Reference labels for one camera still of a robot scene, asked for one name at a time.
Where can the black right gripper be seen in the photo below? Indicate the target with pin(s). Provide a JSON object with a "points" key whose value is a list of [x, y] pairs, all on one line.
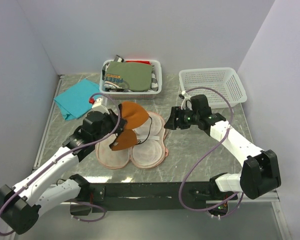
{"points": [[177, 112]]}

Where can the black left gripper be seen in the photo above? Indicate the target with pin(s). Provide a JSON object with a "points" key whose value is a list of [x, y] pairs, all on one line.
{"points": [[113, 117]]}

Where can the floral pink bra laundry bag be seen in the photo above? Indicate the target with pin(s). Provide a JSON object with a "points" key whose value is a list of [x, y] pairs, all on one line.
{"points": [[149, 154]]}

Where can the white clothes basket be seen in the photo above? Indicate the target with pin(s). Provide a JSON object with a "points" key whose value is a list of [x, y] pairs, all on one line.
{"points": [[130, 95]]}

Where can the orange bra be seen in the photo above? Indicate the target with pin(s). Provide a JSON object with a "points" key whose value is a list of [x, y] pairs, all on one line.
{"points": [[132, 116]]}

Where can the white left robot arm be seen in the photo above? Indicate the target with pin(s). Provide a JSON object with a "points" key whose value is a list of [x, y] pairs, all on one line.
{"points": [[22, 204]]}

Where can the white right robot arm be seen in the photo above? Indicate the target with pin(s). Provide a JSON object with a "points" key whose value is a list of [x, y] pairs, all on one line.
{"points": [[260, 171]]}

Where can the teal folded cloth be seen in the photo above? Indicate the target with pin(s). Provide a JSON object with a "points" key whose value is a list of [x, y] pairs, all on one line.
{"points": [[74, 102]]}

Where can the black grey striped garment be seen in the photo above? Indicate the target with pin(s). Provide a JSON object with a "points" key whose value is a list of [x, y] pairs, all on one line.
{"points": [[111, 87]]}

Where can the green printed t-shirt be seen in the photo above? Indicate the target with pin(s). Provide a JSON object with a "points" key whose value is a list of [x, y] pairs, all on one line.
{"points": [[133, 76]]}

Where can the white empty mesh basket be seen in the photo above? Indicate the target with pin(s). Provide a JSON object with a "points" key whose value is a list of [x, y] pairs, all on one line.
{"points": [[215, 83]]}

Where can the red garment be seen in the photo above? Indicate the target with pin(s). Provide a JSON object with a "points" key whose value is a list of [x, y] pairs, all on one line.
{"points": [[139, 61]]}

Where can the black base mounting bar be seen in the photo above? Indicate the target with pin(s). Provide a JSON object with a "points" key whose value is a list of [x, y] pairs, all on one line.
{"points": [[135, 196]]}

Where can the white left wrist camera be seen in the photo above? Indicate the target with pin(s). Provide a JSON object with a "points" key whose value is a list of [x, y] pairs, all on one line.
{"points": [[99, 104]]}

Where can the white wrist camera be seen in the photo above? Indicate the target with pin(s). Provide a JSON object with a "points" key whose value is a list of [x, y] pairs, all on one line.
{"points": [[186, 100], [99, 104]]}

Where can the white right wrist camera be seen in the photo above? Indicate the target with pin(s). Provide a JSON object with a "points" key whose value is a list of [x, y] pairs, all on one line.
{"points": [[186, 100]]}

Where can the aluminium rail frame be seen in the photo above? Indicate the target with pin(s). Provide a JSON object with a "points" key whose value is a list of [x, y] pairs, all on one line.
{"points": [[23, 204]]}

